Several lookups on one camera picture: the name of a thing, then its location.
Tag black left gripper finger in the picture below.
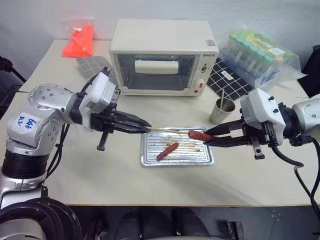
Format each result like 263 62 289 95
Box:
116 110 153 128
116 122 149 134

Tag grey grid mat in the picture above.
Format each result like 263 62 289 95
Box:
75 55 118 85

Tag black chair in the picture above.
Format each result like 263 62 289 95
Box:
298 44 320 99

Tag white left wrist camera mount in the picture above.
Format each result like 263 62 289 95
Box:
81 71 119 129

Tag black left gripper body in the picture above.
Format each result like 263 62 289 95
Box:
89 87 126 152

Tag dark rounded shape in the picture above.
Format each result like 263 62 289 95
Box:
115 210 141 240
171 206 213 240

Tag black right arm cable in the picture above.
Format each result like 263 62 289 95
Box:
270 134 320 218

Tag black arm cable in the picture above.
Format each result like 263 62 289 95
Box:
270 134 320 218
45 121 71 181

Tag red sausage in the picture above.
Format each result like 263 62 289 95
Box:
187 129 214 143
156 142 180 162

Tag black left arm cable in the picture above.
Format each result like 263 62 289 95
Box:
45 121 71 181

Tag black grid mat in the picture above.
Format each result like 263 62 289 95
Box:
205 57 255 96

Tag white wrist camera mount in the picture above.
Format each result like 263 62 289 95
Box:
81 71 119 129
239 87 286 131

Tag cream toaster oven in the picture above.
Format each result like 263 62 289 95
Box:
108 19 220 97

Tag bag of capped tubes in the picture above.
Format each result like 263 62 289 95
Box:
219 28 301 91

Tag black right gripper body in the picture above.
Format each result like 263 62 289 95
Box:
229 120 284 161

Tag orange item in clear bag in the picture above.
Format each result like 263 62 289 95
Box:
60 20 111 58

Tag black stand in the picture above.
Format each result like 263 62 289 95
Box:
0 54 28 118

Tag thin wooden skewer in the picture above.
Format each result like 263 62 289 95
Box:
218 89 225 116
146 126 191 136

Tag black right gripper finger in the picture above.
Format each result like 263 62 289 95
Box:
203 135 251 148
204 120 244 138

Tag ribbed metal tray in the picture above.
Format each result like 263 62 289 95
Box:
140 126 216 168

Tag steel cup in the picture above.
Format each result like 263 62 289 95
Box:
209 97 237 125

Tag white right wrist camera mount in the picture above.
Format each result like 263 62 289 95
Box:
239 87 286 131

